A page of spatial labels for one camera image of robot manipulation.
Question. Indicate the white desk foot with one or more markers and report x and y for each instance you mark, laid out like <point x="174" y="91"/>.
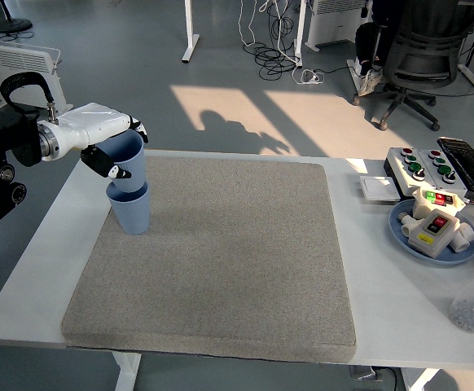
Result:
<point x="354" y="77"/>

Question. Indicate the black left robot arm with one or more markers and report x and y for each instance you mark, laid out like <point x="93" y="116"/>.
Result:
<point x="1" y="136"/>

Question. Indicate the white table leg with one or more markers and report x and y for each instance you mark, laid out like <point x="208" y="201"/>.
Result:
<point x="127" y="372"/>
<point x="418" y="380"/>

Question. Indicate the blue plate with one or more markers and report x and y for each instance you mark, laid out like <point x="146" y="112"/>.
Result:
<point x="400" y="236"/>

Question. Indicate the person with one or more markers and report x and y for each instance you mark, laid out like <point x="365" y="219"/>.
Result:
<point x="365" y="40"/>

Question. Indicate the black fan base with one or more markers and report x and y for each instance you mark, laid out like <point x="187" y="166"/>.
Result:
<point x="12" y="25"/>

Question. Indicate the white wall switch panel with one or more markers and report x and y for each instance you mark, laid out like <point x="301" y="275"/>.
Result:
<point x="378" y="188"/>

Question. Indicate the white pipe fitting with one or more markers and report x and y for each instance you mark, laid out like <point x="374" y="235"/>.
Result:
<point x="465" y="238"/>
<point x="407" y="224"/>

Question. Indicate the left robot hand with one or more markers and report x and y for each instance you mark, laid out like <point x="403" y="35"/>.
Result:
<point x="94" y="122"/>

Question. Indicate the blue ribbed plastic cup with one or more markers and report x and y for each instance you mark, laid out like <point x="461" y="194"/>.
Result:
<point x="133" y="163"/>
<point x="133" y="212"/>

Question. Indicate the white switch box red button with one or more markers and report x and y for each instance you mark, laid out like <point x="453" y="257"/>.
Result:
<point x="432" y="234"/>

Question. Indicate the white box green red labels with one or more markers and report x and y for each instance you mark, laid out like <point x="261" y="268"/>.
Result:
<point x="420" y="205"/>

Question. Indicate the black office chair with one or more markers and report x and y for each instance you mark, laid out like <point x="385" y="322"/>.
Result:
<point x="420" y="57"/>

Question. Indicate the grey-brown mat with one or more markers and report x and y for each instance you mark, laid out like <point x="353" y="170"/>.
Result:
<point x="241" y="244"/>

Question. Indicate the white push-button control box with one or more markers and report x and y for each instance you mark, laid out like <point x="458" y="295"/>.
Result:
<point x="457" y="181"/>
<point x="400" y="171"/>

